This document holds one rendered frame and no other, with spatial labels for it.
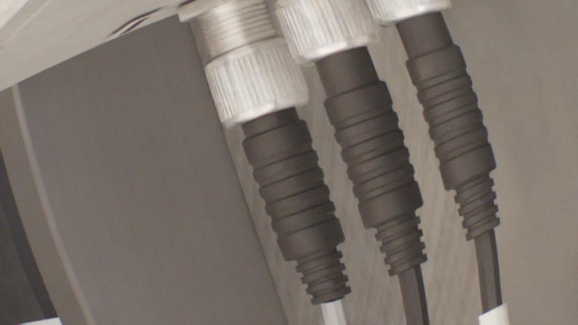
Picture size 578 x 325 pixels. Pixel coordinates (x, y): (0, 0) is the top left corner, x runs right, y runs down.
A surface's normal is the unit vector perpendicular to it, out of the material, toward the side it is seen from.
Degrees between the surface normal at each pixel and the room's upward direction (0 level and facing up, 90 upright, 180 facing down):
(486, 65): 90
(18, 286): 42
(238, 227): 48
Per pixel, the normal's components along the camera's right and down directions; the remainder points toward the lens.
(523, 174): -0.87, 0.29
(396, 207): 0.09, -0.08
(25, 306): 0.34, -0.22
